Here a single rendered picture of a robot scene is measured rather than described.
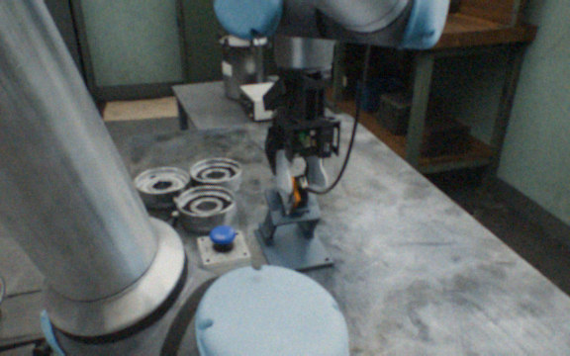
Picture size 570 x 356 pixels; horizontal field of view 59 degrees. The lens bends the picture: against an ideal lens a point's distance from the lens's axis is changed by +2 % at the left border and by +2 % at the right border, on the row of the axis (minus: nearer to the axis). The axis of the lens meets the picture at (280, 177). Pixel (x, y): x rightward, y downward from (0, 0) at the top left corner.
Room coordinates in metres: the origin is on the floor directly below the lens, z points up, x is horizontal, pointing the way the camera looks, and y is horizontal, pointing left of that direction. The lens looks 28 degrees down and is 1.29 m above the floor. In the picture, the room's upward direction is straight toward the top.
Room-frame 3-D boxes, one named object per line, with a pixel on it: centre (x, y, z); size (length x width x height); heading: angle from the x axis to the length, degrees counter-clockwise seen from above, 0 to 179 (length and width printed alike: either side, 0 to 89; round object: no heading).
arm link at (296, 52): (0.65, -0.03, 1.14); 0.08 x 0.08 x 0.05
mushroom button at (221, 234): (0.63, 0.09, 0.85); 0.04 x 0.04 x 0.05
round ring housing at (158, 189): (0.85, 0.23, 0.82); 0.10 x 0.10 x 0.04
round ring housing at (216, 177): (0.90, 0.13, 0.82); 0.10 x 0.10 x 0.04
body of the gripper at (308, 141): (0.64, -0.03, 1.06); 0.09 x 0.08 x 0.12; 17
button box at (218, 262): (0.62, 0.09, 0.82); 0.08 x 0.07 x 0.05; 16
